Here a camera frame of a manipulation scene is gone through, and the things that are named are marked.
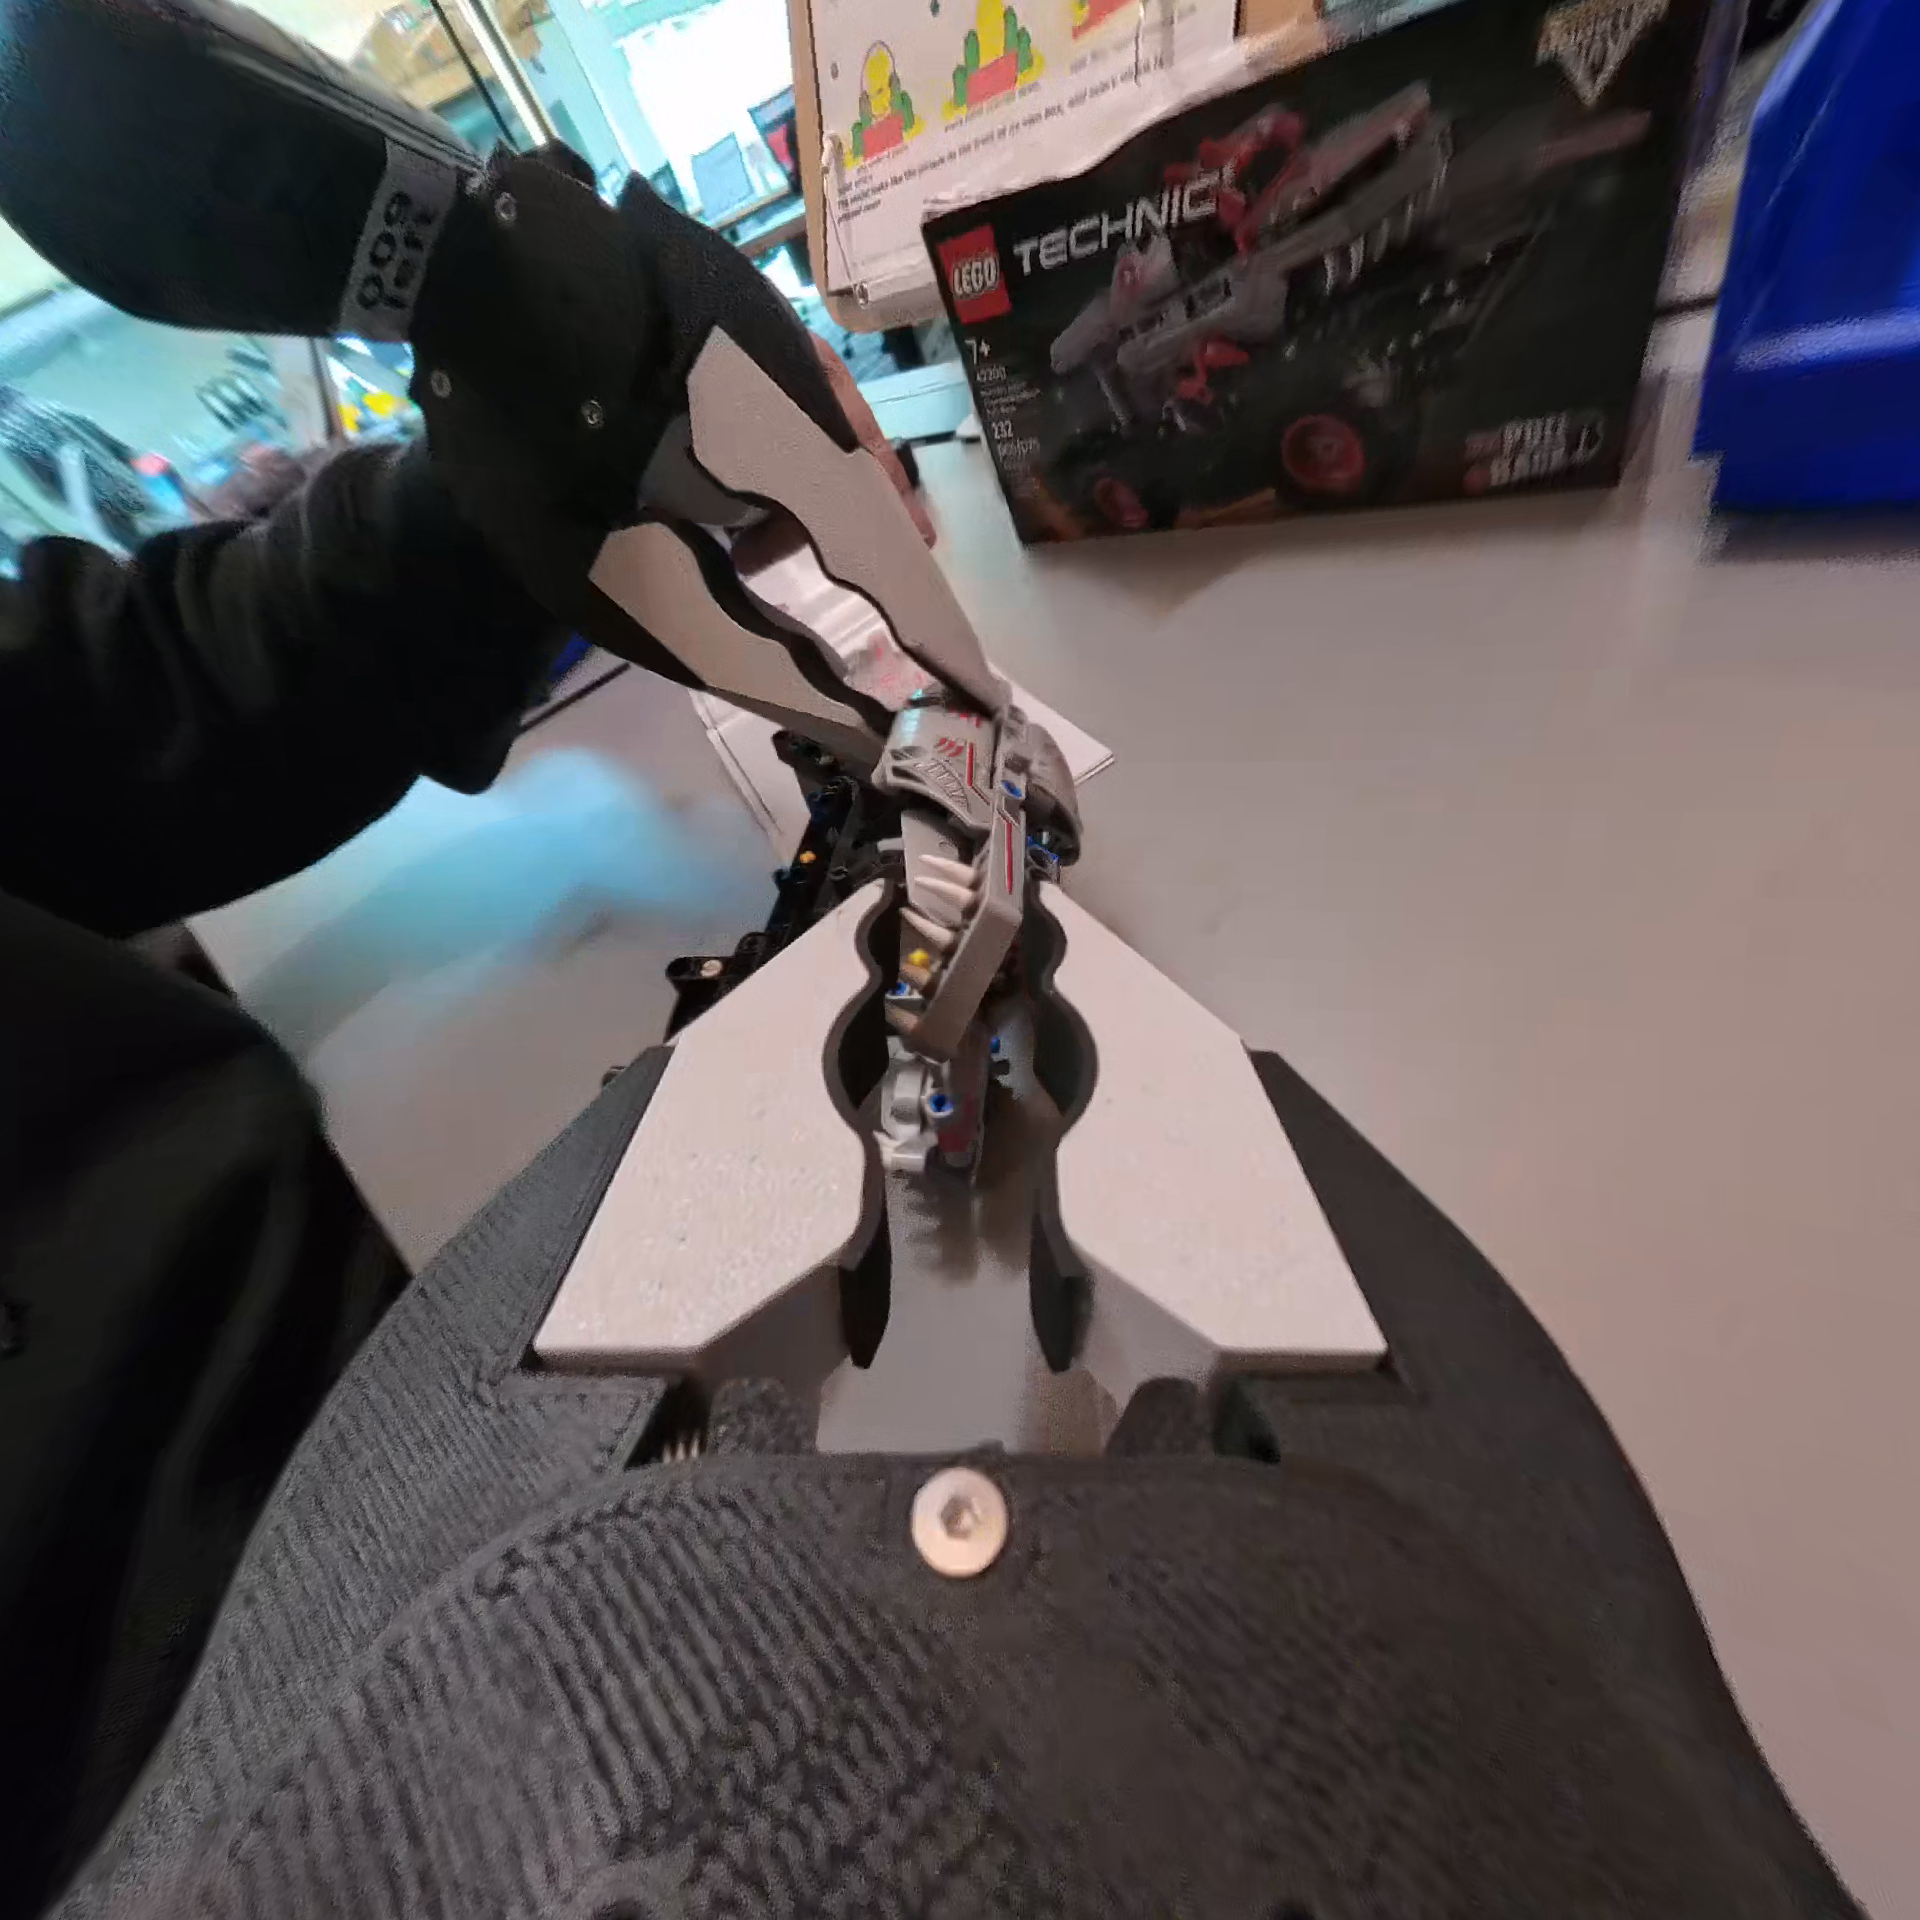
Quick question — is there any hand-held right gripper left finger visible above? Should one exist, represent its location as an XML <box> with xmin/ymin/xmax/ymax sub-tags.
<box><xmin>533</xmin><ymin>882</ymin><xmax>902</xmax><ymax>1376</ymax></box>

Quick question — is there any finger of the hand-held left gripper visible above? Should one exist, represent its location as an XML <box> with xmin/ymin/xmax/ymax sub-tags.
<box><xmin>589</xmin><ymin>515</ymin><xmax>910</xmax><ymax>747</ymax></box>
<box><xmin>678</xmin><ymin>327</ymin><xmax>1020</xmax><ymax>720</ymax></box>

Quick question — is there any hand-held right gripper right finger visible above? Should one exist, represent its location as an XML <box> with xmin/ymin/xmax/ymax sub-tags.
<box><xmin>1027</xmin><ymin>886</ymin><xmax>1391</xmax><ymax>1375</ymax></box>

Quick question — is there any grey and red toy truck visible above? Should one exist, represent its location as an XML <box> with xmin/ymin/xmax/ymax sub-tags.
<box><xmin>662</xmin><ymin>682</ymin><xmax>1085</xmax><ymax>1187</ymax></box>

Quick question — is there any person's left forearm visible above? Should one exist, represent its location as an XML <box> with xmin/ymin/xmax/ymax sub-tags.
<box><xmin>0</xmin><ymin>442</ymin><xmax>601</xmax><ymax>932</ymax></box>

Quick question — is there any white desk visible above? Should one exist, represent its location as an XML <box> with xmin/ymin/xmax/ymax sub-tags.
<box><xmin>188</xmin><ymin>322</ymin><xmax>1920</xmax><ymax>1920</ymax></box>

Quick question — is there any person's left hand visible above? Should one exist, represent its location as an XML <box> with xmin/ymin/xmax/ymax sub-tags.
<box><xmin>807</xmin><ymin>336</ymin><xmax>941</xmax><ymax>554</ymax></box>

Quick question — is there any white instruction booklet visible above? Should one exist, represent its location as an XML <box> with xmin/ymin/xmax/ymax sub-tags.
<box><xmin>690</xmin><ymin>547</ymin><xmax>1119</xmax><ymax>858</ymax></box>

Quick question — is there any cardboard box with paper sheet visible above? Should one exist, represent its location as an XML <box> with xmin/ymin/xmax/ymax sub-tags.
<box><xmin>785</xmin><ymin>0</ymin><xmax>1322</xmax><ymax>336</ymax></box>

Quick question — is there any black toy truck box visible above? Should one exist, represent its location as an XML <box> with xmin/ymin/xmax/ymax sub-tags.
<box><xmin>919</xmin><ymin>0</ymin><xmax>1719</xmax><ymax>550</ymax></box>

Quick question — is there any person's black clothed torso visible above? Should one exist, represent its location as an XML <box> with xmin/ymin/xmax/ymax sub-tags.
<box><xmin>0</xmin><ymin>886</ymin><xmax>409</xmax><ymax>1920</ymax></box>

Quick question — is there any blue storage bin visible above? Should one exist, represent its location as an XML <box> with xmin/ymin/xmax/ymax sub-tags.
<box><xmin>1691</xmin><ymin>0</ymin><xmax>1920</xmax><ymax>515</ymax></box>

